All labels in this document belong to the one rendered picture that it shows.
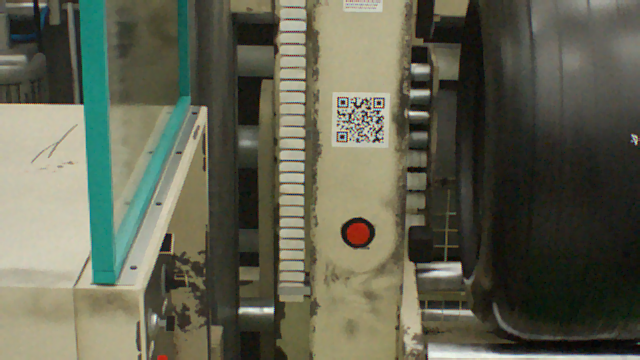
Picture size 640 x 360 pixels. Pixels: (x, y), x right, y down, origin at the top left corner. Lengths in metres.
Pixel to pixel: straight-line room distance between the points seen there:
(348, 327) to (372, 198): 0.19
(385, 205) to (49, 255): 0.69
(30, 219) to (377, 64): 0.61
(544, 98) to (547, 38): 0.08
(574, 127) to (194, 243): 0.49
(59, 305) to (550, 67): 0.71
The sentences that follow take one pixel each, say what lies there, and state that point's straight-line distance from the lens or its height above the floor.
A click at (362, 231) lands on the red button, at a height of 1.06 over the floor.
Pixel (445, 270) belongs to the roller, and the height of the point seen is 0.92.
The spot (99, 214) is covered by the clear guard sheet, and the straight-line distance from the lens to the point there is 1.03.
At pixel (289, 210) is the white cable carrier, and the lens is 1.72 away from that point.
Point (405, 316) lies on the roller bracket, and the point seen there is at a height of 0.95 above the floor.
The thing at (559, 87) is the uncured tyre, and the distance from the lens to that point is 1.52.
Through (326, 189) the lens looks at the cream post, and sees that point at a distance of 1.70.
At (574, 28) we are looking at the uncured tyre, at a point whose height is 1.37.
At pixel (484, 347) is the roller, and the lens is 1.73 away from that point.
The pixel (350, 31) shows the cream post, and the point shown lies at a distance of 1.64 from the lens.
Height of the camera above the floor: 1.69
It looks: 19 degrees down
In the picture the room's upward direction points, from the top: 1 degrees clockwise
